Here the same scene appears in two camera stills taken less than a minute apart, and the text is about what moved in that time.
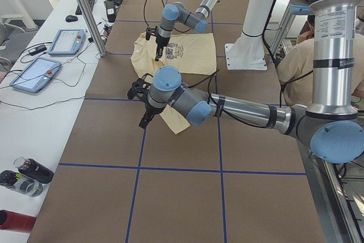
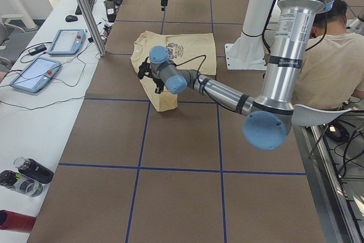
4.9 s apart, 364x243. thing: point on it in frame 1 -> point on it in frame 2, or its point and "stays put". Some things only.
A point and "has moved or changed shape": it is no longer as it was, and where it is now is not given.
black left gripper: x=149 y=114 -> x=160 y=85
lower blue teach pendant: x=36 y=75 stays put
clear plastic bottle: x=24 y=185 stays put
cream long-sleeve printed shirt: x=193 y=54 has moved or changed shape
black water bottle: x=34 y=169 stays put
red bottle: x=10 y=220 stays put
